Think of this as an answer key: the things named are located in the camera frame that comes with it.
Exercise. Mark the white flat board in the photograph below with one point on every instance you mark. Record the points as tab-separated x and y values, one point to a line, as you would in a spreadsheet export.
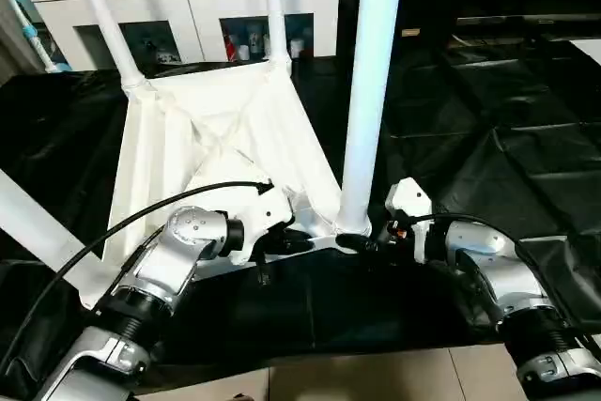
590	49

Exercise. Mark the white plastic table top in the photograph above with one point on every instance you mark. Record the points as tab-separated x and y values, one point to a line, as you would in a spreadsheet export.
216	119

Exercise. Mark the black plastic mat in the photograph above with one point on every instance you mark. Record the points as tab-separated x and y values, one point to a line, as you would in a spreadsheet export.
310	316

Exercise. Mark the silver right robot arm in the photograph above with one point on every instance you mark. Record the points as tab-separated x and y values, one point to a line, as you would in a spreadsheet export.
498	269

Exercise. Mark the small tan tag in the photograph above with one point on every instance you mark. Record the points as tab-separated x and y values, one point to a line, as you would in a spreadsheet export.
411	32

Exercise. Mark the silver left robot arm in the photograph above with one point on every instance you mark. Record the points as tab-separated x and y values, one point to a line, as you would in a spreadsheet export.
160	269

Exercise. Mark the black metal rail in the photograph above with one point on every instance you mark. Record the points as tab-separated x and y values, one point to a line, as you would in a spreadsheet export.
526	21

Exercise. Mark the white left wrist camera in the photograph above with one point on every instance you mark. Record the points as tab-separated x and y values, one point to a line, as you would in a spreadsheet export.
268	213

